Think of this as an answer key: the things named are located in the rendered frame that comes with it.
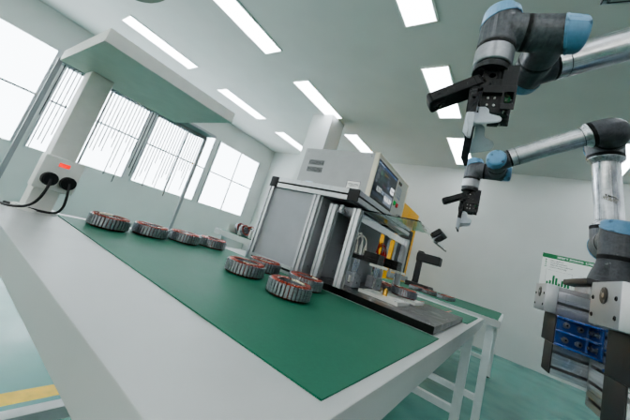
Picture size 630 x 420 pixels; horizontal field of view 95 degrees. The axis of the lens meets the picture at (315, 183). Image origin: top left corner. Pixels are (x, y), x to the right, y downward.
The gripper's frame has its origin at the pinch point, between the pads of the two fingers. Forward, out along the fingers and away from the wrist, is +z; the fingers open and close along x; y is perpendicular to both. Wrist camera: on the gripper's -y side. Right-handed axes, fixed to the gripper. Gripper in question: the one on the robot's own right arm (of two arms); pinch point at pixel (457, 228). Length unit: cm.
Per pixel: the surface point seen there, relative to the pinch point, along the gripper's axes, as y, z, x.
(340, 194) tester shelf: -39, 7, -54
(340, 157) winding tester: -50, -13, -39
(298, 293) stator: -27, 38, -89
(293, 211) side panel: -58, 17, -50
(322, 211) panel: -46, 14, -50
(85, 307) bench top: -32, 40, -130
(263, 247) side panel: -67, 34, -49
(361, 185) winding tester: -37, -2, -41
